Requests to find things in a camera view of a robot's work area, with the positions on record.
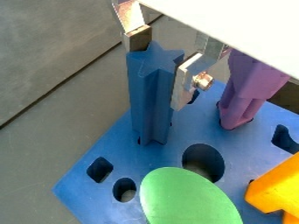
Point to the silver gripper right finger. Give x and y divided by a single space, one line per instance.
191 74

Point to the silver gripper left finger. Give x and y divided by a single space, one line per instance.
137 31

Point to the blue star prism block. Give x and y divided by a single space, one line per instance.
151 75

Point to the blue shape sorter board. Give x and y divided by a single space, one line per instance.
118 162

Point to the purple pentagon block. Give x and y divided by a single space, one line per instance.
253 83

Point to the green cylinder block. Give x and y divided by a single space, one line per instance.
179 197

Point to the yellow arch block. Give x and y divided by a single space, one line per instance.
276 190

